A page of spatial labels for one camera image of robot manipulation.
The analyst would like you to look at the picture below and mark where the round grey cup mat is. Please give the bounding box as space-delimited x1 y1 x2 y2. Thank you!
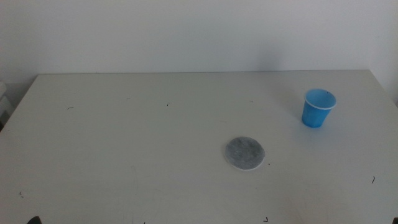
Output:
224 136 266 172

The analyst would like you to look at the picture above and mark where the blue plastic cup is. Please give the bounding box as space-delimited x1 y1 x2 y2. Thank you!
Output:
301 88 338 129

